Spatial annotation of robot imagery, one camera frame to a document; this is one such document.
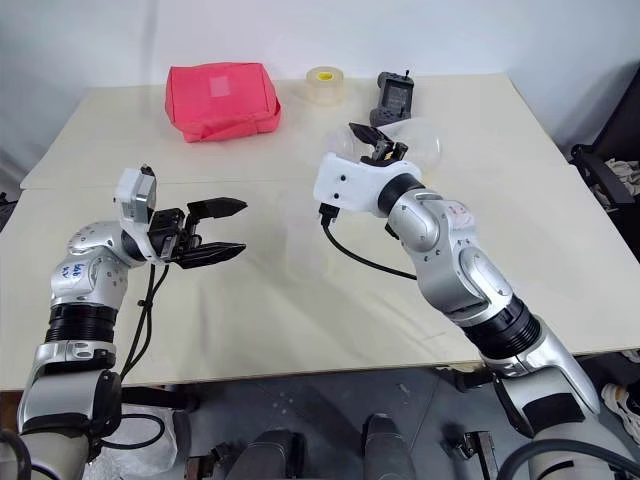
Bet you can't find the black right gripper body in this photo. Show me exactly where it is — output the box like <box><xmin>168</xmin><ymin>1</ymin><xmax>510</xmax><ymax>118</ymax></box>
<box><xmin>359</xmin><ymin>139</ymin><xmax>410</xmax><ymax>168</ymax></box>

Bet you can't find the dark rounded shape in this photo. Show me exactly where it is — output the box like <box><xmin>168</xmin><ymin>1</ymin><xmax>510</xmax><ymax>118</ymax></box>
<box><xmin>247</xmin><ymin>429</ymin><xmax>306</xmax><ymax>480</ymax></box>
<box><xmin>362</xmin><ymin>413</ymin><xmax>416</xmax><ymax>480</ymax></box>

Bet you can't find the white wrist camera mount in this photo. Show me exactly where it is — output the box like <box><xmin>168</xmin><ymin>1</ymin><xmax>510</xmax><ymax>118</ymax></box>
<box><xmin>312</xmin><ymin>152</ymin><xmax>425</xmax><ymax>217</ymax></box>
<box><xmin>112</xmin><ymin>162</ymin><xmax>161</xmax><ymax>265</ymax></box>

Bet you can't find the black handheld controller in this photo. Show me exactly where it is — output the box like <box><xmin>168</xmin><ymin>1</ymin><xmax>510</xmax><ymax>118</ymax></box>
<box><xmin>368</xmin><ymin>69</ymin><xmax>416</xmax><ymax>129</ymax></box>

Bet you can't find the white crumpled cloth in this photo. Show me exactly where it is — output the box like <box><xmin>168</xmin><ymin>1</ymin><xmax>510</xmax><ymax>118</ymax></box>
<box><xmin>602</xmin><ymin>157</ymin><xmax>640</xmax><ymax>199</ymax></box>

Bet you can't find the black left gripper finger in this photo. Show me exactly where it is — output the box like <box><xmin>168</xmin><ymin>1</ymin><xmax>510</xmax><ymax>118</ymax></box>
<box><xmin>174</xmin><ymin>241</ymin><xmax>248</xmax><ymax>272</ymax></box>
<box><xmin>185</xmin><ymin>197</ymin><xmax>249</xmax><ymax>223</ymax></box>

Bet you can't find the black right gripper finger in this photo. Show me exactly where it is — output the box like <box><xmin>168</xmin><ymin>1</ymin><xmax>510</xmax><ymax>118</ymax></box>
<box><xmin>348</xmin><ymin>121</ymin><xmax>397</xmax><ymax>149</ymax></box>

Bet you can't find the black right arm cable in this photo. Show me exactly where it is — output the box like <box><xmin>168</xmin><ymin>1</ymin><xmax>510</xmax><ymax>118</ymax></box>
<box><xmin>317</xmin><ymin>202</ymin><xmax>419</xmax><ymax>281</ymax></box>

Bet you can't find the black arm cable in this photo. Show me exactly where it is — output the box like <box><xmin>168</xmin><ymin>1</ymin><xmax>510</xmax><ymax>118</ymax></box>
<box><xmin>87</xmin><ymin>262</ymin><xmax>171</xmax><ymax>451</ymax></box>
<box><xmin>317</xmin><ymin>202</ymin><xmax>419</xmax><ymax>281</ymax></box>

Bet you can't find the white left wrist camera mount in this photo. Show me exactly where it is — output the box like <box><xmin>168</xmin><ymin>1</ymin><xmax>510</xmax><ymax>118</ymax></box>
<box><xmin>112</xmin><ymin>162</ymin><xmax>161</xmax><ymax>265</ymax></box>

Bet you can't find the pink fabric bag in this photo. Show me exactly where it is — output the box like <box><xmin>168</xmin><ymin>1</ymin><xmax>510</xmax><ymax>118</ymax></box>
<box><xmin>164</xmin><ymin>62</ymin><xmax>282</xmax><ymax>145</ymax></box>

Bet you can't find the clear tape roll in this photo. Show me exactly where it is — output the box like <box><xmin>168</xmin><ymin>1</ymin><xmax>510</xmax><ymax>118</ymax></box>
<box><xmin>305</xmin><ymin>65</ymin><xmax>347</xmax><ymax>108</ymax></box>

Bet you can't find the clear plastic bag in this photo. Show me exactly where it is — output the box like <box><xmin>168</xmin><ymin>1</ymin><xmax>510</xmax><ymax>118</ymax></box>
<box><xmin>89</xmin><ymin>399</ymin><xmax>191</xmax><ymax>480</ymax></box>

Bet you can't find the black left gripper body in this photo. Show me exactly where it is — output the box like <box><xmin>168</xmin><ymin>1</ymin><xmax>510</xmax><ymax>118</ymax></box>
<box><xmin>146</xmin><ymin>206</ymin><xmax>204</xmax><ymax>264</ymax></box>

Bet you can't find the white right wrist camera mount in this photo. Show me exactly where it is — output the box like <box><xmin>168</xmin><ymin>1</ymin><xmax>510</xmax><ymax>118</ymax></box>
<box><xmin>312</xmin><ymin>152</ymin><xmax>425</xmax><ymax>217</ymax></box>

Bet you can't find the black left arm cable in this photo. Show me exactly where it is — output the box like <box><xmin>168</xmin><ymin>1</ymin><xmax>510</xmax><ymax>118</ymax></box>
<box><xmin>87</xmin><ymin>262</ymin><xmax>171</xmax><ymax>451</ymax></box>

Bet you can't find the white sneaker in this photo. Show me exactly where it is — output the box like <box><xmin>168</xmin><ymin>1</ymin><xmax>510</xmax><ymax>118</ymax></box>
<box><xmin>599</xmin><ymin>382</ymin><xmax>640</xmax><ymax>436</ymax></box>

